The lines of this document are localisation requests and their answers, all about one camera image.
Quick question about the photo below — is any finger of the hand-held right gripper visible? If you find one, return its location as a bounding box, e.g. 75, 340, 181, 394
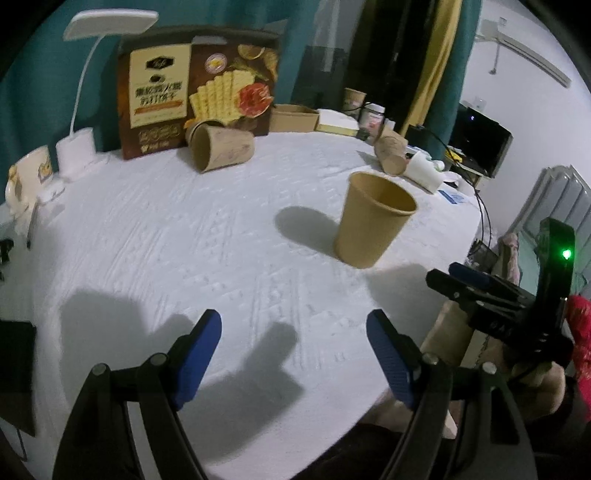
449, 261, 536, 305
425, 269, 532, 326

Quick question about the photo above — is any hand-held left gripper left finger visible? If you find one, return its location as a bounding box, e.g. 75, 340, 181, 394
52, 309, 223, 480

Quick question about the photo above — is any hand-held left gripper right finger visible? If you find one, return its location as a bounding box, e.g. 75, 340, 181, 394
366, 309, 539, 480

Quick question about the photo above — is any plain brown paper cup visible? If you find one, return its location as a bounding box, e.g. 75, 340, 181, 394
333, 171, 419, 270

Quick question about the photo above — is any white paper cup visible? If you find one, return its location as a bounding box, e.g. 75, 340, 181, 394
403, 150, 445, 194

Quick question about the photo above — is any tipped brown cup right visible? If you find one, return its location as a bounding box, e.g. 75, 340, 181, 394
373, 131, 410, 176

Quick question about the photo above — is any printed brown paper cup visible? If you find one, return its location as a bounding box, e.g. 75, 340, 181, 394
185, 120, 256, 174

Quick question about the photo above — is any small printed paper cup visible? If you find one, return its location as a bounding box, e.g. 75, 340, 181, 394
342, 88, 368, 117

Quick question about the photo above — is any person's right hand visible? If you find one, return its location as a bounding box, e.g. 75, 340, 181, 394
508, 360, 570, 423

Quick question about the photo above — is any pink cloth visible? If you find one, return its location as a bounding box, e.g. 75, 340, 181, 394
499, 232, 522, 283

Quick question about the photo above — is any beige wooden object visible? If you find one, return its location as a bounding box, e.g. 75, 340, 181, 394
419, 299, 477, 367

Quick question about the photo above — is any red cloth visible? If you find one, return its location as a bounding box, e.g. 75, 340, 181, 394
566, 294, 591, 377

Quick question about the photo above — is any grey radiator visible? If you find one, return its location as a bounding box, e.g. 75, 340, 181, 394
505, 165, 591, 245

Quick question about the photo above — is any black monitor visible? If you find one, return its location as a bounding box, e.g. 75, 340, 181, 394
449, 103, 513, 179

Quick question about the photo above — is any white flat box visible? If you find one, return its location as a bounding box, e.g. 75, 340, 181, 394
316, 109, 361, 138

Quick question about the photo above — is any dark pen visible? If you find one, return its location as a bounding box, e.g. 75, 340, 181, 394
25, 198, 41, 251

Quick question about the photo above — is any yellow curtain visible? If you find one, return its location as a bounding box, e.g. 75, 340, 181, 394
401, 0, 464, 137

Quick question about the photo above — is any small cardboard box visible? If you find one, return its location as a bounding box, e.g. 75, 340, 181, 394
269, 104, 321, 134

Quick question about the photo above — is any white desk lamp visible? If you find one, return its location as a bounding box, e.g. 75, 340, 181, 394
55, 10, 160, 182

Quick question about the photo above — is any white printed mug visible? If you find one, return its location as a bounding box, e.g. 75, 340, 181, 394
4, 145, 55, 216

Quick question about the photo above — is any brown cracker box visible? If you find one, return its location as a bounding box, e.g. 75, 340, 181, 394
115, 27, 281, 161

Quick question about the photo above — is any teal curtain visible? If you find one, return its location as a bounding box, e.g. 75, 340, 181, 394
0, 0, 483, 160

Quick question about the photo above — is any black cable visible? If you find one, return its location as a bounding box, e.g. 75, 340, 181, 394
413, 124, 492, 247

